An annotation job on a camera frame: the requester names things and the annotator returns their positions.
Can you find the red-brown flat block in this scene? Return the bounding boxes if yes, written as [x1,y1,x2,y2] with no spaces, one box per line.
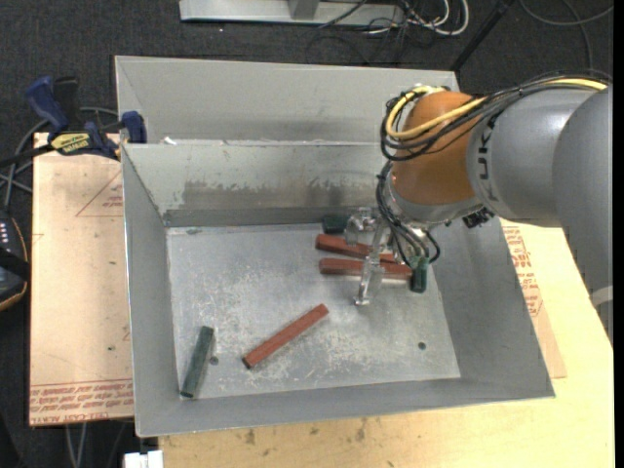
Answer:
[314,232,397,265]
[318,256,414,283]
[242,302,331,371]

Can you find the dark green flat block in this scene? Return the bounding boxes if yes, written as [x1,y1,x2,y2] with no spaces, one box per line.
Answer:
[179,325,216,400]
[321,214,349,236]

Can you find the grey metal bin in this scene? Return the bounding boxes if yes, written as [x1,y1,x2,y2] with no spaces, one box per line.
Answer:
[114,55,557,439]

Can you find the brown cardboard board red print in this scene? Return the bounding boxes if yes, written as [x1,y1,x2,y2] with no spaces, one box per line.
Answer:
[27,132,569,428]

